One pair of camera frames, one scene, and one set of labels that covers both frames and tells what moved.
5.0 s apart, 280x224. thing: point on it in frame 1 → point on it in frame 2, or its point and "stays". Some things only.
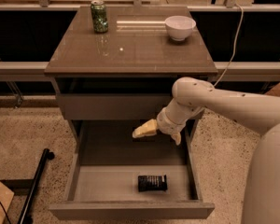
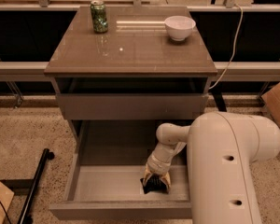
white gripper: x=167 y=124 → x=156 y=166
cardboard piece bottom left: x=1 y=197 stays
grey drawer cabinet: x=115 y=66 stays
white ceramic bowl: x=179 y=27 stays
